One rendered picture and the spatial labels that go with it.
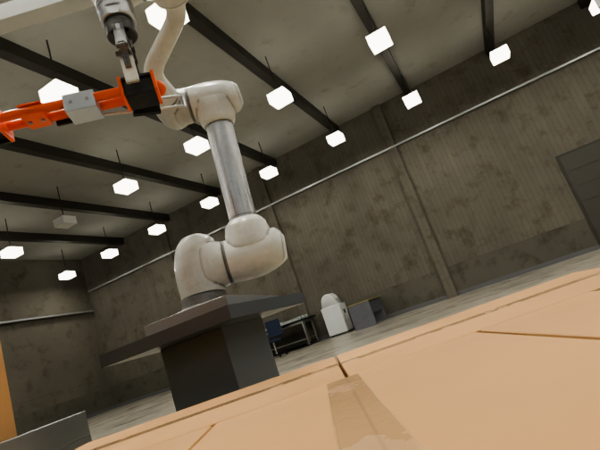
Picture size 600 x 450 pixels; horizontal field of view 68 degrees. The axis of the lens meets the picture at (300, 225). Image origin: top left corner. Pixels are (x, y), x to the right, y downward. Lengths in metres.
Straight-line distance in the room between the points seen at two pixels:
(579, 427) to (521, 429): 0.03
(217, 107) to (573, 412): 1.54
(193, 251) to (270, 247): 0.26
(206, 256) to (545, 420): 1.33
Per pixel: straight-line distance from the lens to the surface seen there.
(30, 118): 1.19
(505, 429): 0.28
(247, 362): 1.46
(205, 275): 1.51
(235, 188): 1.59
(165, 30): 1.49
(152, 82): 1.14
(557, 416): 0.29
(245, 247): 1.50
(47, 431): 1.23
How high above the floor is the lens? 0.63
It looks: 12 degrees up
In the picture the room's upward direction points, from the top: 19 degrees counter-clockwise
